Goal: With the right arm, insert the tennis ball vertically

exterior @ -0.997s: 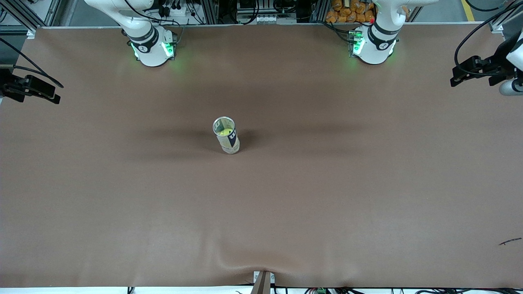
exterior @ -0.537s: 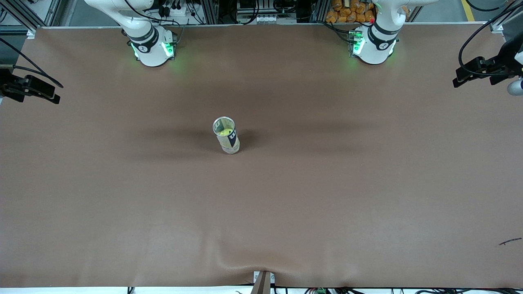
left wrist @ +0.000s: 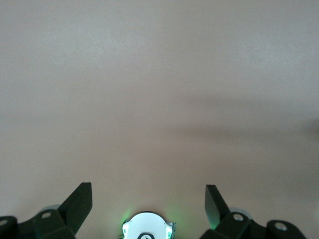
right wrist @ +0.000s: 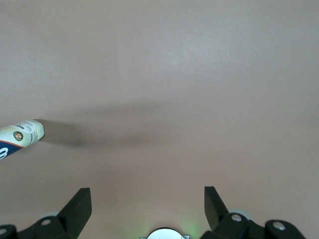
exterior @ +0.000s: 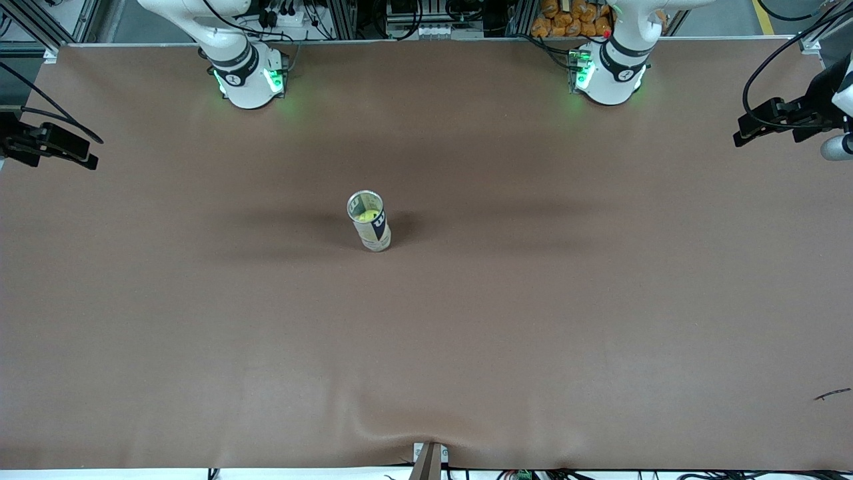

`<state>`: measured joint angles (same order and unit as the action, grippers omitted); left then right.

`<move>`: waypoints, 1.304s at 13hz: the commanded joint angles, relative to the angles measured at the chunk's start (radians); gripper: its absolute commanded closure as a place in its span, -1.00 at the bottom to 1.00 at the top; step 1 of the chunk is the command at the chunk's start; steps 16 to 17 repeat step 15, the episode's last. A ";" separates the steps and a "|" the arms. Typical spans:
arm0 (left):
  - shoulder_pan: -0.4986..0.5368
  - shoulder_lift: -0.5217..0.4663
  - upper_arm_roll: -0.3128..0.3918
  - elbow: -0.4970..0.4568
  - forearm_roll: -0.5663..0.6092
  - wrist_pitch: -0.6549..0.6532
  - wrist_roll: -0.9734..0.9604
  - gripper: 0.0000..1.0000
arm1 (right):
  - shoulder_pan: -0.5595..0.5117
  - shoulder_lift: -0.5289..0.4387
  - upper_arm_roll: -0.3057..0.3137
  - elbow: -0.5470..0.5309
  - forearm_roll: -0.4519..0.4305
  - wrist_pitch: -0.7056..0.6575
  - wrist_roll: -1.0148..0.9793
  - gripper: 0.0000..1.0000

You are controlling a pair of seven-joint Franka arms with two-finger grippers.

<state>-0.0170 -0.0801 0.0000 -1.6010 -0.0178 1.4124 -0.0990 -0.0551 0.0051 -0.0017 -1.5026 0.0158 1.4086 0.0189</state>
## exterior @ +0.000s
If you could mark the thin black scrap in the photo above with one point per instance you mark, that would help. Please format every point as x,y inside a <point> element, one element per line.
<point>832,394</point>

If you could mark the aluminium frame strut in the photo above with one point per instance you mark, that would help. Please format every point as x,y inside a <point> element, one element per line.
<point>812,45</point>
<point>86,20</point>

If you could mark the blue white tennis ball can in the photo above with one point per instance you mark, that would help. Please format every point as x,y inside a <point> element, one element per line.
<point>374,233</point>

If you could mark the grey metal mount bracket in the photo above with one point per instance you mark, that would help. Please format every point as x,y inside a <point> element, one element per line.
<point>428,466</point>

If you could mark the yellow tennis ball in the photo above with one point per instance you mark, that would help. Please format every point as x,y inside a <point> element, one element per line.
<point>366,216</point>

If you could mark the white power strip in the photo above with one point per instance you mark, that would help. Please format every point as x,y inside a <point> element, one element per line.
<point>436,30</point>

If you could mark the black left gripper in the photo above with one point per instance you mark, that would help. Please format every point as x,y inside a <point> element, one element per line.
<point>814,106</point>

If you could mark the orange bread pile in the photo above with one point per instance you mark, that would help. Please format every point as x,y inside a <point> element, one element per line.
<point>573,20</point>

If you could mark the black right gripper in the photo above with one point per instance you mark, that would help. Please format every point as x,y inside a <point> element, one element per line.
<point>9,138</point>

